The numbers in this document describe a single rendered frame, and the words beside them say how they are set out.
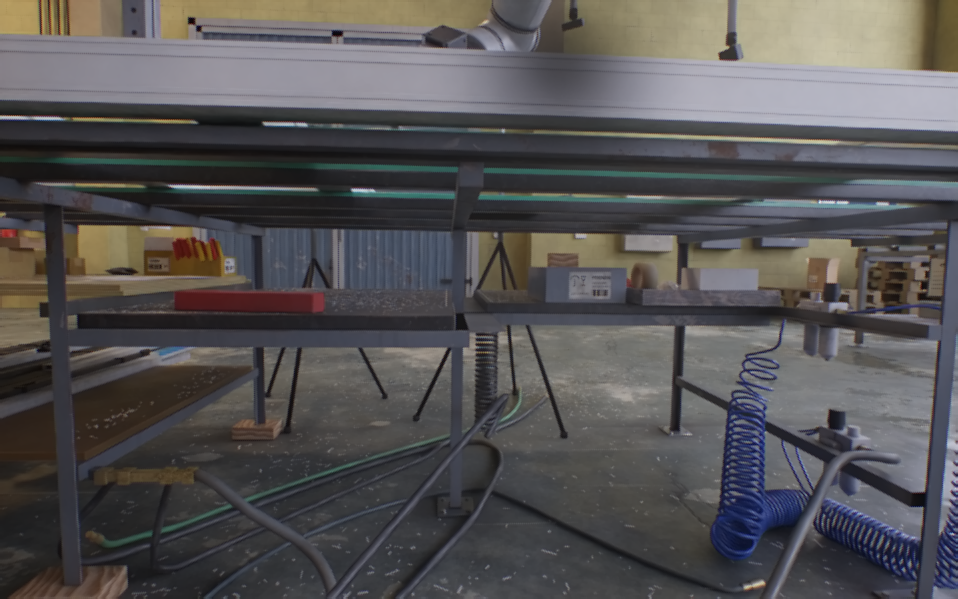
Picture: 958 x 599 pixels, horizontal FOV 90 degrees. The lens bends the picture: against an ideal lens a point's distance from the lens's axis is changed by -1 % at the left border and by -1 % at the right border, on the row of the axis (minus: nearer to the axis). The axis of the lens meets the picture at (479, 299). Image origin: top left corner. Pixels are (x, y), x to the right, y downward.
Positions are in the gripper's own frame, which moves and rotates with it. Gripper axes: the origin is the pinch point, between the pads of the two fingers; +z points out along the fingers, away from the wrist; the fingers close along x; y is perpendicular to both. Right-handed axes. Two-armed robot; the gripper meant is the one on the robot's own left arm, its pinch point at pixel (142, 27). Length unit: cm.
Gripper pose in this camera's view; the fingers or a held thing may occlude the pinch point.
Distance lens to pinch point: 72.8
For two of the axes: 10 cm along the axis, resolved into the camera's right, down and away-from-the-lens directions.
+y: -10.0, -0.1, -0.6
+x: 0.6, 0.7, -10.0
